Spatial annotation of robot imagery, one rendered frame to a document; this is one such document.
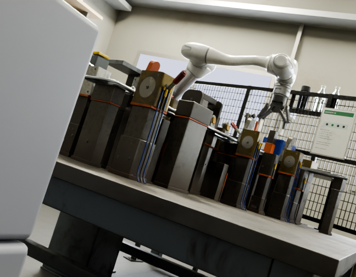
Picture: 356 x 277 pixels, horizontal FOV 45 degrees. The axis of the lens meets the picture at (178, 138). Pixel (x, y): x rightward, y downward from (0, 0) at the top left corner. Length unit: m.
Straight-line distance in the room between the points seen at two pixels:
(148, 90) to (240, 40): 3.83
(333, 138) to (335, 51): 2.17
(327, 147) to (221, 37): 2.78
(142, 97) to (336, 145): 1.66
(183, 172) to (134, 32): 4.40
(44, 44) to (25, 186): 0.14
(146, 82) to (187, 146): 0.30
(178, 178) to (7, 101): 1.22
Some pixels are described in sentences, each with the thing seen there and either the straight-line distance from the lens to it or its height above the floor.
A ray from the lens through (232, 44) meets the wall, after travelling 5.22.
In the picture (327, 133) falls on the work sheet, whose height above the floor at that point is 1.29.
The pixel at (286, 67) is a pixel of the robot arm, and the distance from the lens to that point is 2.27.
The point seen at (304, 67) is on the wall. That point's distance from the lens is 4.90.
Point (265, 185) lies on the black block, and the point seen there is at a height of 0.84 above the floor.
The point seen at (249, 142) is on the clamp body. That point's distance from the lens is 1.93.
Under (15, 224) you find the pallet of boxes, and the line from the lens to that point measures 0.48.
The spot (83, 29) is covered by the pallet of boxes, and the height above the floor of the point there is 0.87.
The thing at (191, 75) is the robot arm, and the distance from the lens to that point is 2.76.
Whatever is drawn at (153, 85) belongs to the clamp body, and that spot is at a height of 1.01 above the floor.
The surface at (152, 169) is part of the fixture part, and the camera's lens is 1.71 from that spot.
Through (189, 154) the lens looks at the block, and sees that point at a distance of 1.61.
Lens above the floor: 0.76
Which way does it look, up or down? 5 degrees up
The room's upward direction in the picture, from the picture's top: 18 degrees clockwise
